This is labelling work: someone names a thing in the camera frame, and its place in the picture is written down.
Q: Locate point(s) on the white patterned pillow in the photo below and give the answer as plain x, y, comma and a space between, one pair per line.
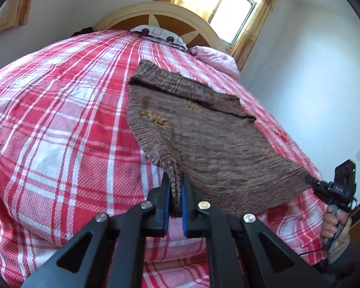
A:
159, 33

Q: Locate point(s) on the brown knitted sweater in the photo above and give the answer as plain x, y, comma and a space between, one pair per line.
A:
216, 144

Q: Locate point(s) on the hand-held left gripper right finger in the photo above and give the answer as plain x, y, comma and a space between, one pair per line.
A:
183, 204

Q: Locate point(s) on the person's right forearm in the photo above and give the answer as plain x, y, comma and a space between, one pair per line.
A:
345, 255

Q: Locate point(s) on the window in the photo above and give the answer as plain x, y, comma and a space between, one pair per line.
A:
234, 15

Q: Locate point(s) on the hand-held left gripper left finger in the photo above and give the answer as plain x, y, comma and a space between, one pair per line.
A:
167, 198

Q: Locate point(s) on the dark cloth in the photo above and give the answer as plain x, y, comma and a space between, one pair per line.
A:
82, 32

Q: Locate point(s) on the red plaid bed sheet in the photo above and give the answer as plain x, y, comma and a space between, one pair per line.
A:
63, 111

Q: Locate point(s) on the pink pillow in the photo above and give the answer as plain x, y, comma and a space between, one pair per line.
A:
219, 58

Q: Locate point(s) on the person's right hand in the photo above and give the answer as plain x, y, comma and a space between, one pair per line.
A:
328, 226

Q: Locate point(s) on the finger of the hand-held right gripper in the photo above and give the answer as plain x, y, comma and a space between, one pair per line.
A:
316, 185

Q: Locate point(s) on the cream wooden headboard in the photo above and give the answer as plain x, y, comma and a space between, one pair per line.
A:
168, 13

